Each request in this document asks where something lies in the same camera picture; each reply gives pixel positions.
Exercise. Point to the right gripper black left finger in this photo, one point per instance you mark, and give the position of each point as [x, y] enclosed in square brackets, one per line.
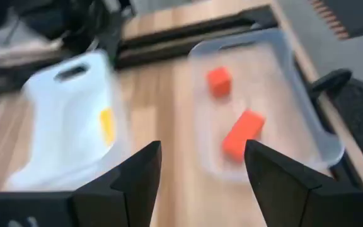
[131, 189]

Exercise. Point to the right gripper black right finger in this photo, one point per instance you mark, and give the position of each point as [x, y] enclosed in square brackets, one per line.
[288, 195]

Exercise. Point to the orange cube block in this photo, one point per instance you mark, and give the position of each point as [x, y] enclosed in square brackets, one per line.
[219, 82]

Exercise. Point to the yellow cylinder block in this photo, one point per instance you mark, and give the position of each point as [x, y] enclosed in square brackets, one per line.
[107, 126]

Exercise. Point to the orange rectangular block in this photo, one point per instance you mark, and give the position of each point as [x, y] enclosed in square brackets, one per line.
[239, 132]

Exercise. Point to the clear plastic bin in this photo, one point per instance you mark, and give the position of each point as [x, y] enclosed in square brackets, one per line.
[279, 79]

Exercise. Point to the white plastic bin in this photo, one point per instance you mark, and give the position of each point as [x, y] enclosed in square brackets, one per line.
[65, 126]

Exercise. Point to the black hazard-striped floor mat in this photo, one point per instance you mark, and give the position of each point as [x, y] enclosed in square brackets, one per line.
[358, 15]

